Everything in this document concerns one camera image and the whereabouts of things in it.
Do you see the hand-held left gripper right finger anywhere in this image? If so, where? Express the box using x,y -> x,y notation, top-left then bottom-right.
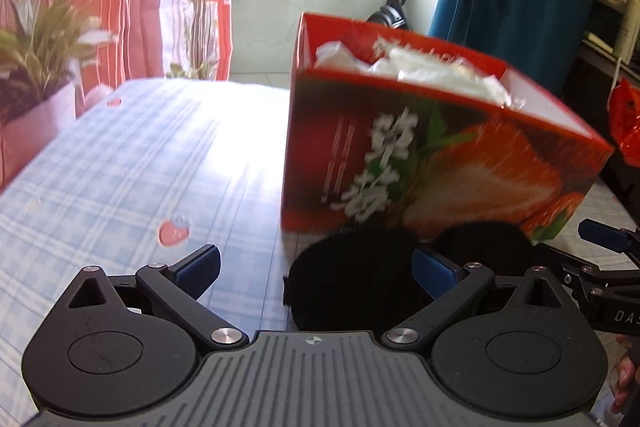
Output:
381,247 -> 571,350

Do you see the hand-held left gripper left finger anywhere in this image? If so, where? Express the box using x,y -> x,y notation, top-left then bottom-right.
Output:
66,244 -> 249,350

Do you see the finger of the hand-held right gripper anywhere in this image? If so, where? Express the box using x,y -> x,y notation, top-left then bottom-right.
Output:
577,219 -> 640,254
532,243 -> 601,278

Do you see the black bra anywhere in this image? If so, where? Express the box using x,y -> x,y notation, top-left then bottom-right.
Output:
282,221 -> 537,333

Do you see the red plastic bag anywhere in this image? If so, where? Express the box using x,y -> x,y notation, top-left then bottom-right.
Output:
607,77 -> 640,168

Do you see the black desk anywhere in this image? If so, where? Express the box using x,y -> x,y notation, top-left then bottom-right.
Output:
565,0 -> 640,208

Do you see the blue plaid tablecloth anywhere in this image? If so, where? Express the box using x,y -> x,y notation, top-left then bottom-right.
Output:
0,79 -> 640,427

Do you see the red strawberry print cardboard box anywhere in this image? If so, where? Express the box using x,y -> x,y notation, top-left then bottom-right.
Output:
281,12 -> 615,244

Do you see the white spray bottle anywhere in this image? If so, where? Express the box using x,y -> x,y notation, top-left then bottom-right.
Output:
616,0 -> 640,58

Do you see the person's right hand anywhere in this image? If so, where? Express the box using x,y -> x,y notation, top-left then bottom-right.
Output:
611,334 -> 640,410

